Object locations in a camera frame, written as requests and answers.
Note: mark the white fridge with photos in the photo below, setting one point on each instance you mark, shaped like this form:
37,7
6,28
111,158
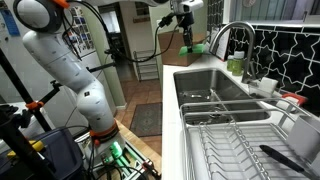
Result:
81,36

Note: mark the red black clamp tool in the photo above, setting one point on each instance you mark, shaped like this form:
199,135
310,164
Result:
151,168

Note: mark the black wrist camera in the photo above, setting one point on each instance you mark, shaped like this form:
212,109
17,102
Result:
165,20

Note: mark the dark blue bin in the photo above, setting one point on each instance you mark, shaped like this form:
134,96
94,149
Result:
61,153

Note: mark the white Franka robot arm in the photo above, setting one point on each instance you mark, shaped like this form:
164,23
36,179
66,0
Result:
66,73

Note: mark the white paper card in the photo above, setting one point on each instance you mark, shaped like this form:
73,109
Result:
221,43

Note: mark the white utensil holder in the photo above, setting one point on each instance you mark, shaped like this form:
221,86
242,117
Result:
305,138

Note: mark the steel gooseneck faucet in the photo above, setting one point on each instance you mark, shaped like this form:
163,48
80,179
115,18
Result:
248,50

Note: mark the short green soap bottle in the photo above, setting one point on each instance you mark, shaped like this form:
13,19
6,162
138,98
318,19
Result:
230,64

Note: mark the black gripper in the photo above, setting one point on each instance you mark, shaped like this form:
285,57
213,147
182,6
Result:
186,20

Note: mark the brown cardboard box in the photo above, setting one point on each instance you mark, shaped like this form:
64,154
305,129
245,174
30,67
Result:
173,55

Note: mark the black camera stand rod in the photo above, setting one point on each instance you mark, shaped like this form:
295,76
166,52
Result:
101,67

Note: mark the tall green soap bottle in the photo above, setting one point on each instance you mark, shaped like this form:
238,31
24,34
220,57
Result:
238,65

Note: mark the green sponge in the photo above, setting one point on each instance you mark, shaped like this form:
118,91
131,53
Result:
199,49

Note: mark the white sponge caddy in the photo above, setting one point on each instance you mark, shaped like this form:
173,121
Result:
266,86

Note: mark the black tripod stand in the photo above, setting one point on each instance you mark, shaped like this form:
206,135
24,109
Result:
20,90

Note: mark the orange clamp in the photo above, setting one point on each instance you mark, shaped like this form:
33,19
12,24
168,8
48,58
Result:
34,105

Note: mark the red rimmed white scrubber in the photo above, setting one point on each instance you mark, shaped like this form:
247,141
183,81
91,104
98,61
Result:
295,98

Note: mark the grey floor mat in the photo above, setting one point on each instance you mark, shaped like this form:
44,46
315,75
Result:
146,119

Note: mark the stainless steel sink basin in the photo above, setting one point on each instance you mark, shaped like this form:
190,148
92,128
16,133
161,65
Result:
206,83

